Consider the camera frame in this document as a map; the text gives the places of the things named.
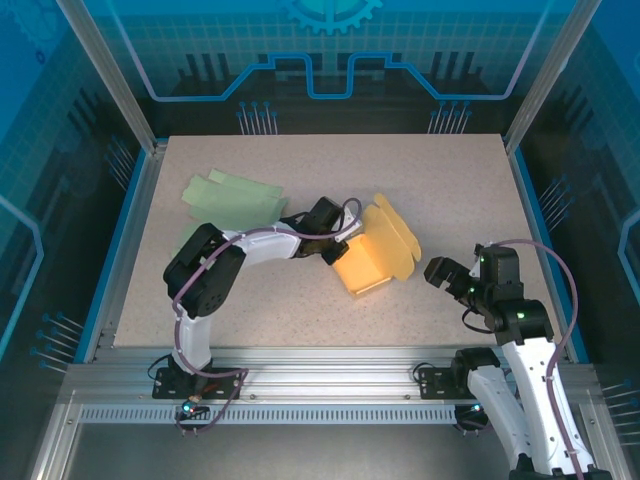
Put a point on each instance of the yellow paper box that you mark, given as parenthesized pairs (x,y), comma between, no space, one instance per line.
(370,265)

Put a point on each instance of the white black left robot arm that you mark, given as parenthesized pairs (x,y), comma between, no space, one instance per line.
(265,245)

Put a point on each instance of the blue table edge strip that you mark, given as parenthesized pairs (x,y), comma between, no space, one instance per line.
(545,250)
(111,250)

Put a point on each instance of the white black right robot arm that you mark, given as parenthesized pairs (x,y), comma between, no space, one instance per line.
(530,380)

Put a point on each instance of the aluminium side rail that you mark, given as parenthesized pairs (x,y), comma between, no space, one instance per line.
(126,250)

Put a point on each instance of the connector with green light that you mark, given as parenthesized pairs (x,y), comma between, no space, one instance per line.
(472,411)
(190,409)

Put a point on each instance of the green paper box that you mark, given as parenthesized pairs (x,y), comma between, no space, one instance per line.
(235,205)

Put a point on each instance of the aluminium frame post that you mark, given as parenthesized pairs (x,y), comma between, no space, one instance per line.
(117,75)
(545,75)

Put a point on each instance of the aluminium frame beam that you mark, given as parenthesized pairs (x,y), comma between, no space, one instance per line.
(325,375)

